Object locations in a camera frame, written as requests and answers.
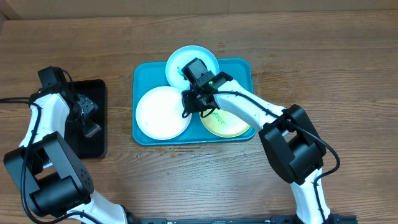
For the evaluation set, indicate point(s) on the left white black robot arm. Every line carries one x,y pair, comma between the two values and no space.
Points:
51,178

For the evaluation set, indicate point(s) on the teal plastic tray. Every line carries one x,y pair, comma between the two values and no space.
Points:
150,75

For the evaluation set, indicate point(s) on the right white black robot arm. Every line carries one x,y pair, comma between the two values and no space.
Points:
291,143

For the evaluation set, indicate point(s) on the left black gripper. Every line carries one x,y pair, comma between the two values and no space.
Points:
87,104

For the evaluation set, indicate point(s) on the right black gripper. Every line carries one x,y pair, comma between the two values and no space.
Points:
191,98

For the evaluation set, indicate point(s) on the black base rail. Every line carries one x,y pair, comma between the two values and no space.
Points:
277,219

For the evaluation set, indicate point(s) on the light blue plate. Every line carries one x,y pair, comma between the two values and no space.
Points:
181,57

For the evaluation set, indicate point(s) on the yellow-green plate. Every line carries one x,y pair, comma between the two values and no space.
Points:
224,124

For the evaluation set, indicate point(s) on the white plate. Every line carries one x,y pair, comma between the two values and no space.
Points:
159,113

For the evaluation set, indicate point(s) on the black tray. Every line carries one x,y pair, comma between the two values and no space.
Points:
95,146

